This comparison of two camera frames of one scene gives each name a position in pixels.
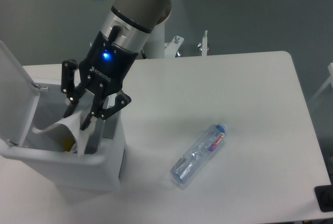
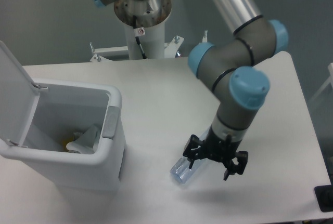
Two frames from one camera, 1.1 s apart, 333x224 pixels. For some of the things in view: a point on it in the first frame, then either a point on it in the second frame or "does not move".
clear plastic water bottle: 185,166 does not move
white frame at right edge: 330,81 does not move
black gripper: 103,66 → 218,147
